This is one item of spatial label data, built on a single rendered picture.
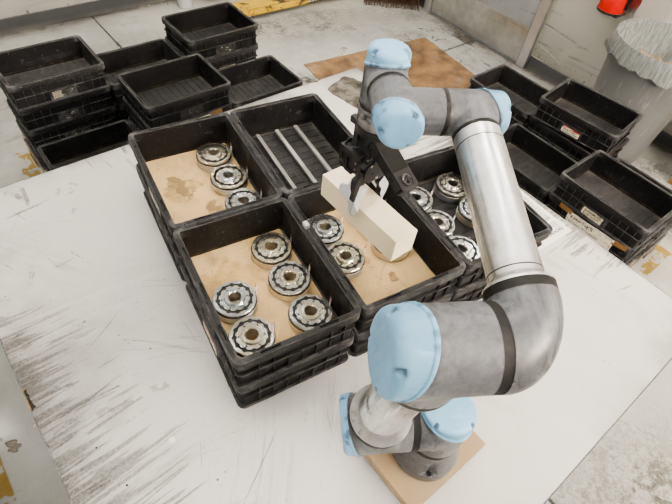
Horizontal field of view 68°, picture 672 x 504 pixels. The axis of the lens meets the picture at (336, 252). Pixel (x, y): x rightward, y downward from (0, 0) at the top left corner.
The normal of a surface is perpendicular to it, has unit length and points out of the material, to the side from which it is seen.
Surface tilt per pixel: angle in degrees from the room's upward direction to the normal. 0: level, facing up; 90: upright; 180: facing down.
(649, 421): 0
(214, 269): 0
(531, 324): 11
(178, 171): 0
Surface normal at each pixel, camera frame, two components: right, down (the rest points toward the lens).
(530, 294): -0.09, -0.63
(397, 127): 0.10, 0.76
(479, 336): 0.11, -0.43
